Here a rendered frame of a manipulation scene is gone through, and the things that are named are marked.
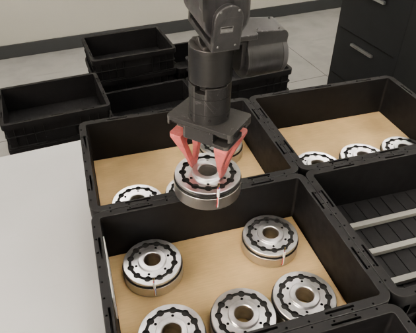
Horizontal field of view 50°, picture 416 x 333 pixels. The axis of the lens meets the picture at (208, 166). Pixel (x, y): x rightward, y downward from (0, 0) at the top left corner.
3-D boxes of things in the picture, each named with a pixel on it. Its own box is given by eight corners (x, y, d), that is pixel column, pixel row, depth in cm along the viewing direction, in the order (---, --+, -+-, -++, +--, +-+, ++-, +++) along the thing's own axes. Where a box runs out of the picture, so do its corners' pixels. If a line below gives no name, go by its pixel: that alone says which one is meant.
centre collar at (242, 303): (233, 333, 66) (234, 331, 66) (223, 306, 70) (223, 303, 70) (264, 325, 68) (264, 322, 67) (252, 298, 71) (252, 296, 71)
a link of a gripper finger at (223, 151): (205, 154, 71) (205, 103, 65) (245, 168, 68) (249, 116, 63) (182, 177, 67) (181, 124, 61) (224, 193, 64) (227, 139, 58)
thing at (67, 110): (30, 217, 186) (-1, 127, 158) (25, 174, 208) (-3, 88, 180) (124, 193, 198) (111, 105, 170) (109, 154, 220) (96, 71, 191)
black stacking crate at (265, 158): (101, 258, 84) (91, 215, 77) (88, 164, 106) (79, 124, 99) (293, 215, 93) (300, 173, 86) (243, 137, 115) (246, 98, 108)
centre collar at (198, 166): (196, 185, 66) (196, 182, 65) (188, 165, 69) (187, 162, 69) (228, 180, 67) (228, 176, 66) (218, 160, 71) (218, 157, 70)
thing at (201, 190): (183, 202, 63) (183, 199, 63) (168, 160, 71) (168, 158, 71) (249, 189, 66) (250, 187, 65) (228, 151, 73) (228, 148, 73)
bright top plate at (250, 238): (256, 263, 77) (256, 261, 77) (234, 224, 85) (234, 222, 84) (308, 249, 80) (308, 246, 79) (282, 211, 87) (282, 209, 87)
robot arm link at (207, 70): (181, 29, 56) (198, 46, 52) (231, 22, 58) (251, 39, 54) (182, 79, 60) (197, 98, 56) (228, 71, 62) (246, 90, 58)
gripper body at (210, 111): (189, 106, 67) (189, 60, 63) (251, 125, 63) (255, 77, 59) (166, 126, 63) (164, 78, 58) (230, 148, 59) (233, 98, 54)
